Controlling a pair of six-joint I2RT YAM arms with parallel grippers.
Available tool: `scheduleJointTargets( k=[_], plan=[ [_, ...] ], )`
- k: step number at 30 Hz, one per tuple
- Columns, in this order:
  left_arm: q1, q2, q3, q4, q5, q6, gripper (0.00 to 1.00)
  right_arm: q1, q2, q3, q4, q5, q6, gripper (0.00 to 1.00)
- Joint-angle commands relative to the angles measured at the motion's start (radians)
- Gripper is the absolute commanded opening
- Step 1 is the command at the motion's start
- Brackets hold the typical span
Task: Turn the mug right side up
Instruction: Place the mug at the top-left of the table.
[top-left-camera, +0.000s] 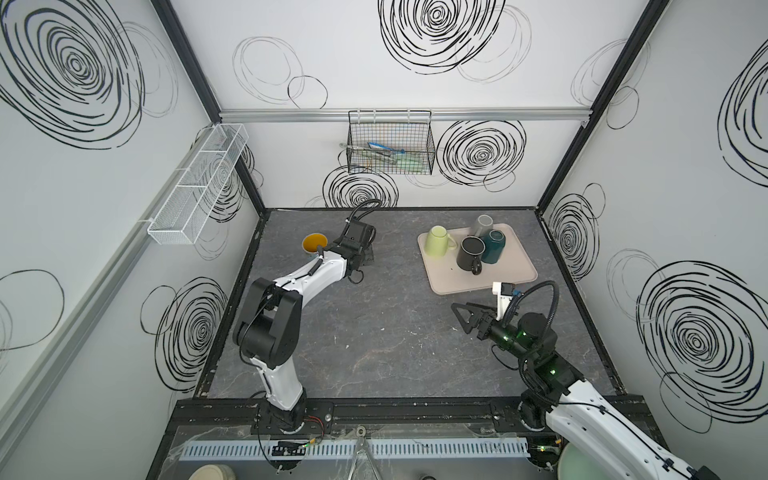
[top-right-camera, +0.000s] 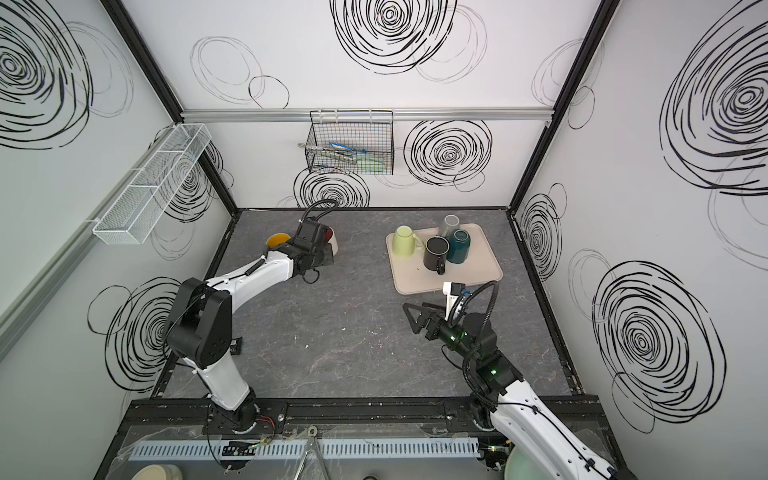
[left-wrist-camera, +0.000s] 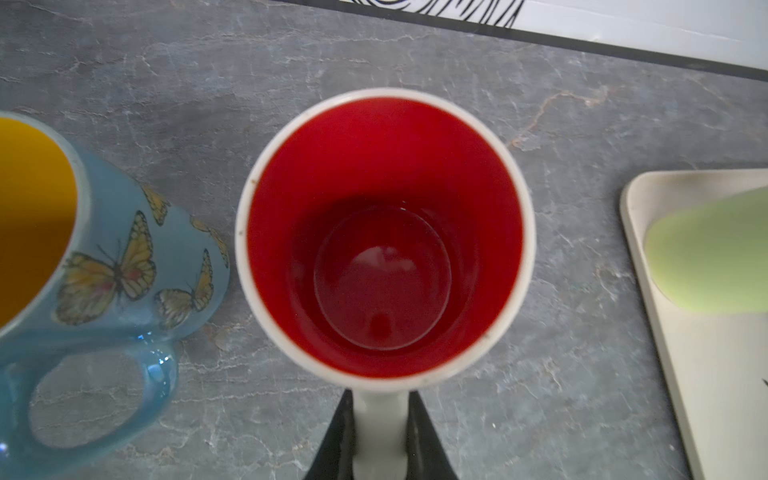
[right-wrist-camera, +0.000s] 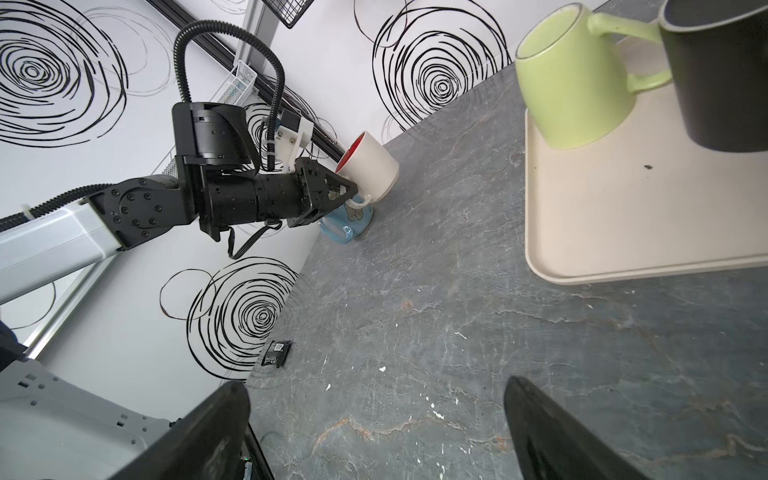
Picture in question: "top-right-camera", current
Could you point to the light green mug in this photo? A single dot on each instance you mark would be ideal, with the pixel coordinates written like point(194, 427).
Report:
point(405, 242)

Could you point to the blue butterfly mug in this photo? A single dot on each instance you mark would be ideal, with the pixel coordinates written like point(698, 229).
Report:
point(276, 240)

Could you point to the small black label plate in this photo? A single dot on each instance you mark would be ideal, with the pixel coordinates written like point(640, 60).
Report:
point(235, 346)

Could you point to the dark green mug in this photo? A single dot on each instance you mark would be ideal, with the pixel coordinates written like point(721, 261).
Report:
point(459, 246)

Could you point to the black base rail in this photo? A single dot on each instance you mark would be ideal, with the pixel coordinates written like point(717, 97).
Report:
point(452, 414)

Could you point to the white mesh wall shelf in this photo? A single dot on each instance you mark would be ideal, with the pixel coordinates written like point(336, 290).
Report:
point(168, 182)

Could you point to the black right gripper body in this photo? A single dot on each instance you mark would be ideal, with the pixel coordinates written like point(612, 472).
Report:
point(452, 335)

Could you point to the light green plate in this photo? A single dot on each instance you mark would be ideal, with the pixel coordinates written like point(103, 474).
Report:
point(518, 467)

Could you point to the utensils in basket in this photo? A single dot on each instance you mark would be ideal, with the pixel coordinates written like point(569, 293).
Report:
point(342, 157)

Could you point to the black wire basket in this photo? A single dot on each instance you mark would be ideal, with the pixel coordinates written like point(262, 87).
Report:
point(368, 129)

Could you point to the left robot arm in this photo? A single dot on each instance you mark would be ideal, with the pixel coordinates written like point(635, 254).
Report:
point(200, 324)

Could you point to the cream round object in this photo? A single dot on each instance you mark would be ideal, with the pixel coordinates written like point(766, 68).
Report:
point(158, 472)

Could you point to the beige plastic tray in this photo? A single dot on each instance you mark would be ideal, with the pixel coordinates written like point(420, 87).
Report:
point(411, 277)

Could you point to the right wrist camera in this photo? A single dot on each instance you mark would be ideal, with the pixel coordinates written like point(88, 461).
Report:
point(456, 294)

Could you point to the grey mug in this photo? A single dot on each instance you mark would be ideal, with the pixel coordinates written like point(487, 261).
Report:
point(449, 225)

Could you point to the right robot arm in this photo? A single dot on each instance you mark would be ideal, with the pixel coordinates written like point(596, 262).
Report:
point(502, 398)

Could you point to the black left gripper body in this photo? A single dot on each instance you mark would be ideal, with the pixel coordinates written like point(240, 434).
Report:
point(323, 257)

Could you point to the black mug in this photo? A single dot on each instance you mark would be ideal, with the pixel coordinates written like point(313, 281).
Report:
point(435, 254)

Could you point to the white mug red inside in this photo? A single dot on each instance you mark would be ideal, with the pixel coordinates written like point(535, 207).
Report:
point(331, 239)

